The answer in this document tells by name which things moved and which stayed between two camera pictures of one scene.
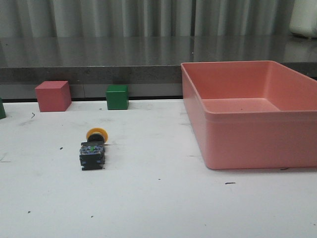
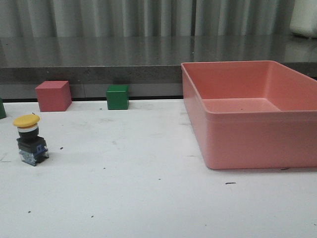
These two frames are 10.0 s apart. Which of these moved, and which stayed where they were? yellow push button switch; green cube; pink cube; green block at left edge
Moved: yellow push button switch
Stayed: green block at left edge; pink cube; green cube
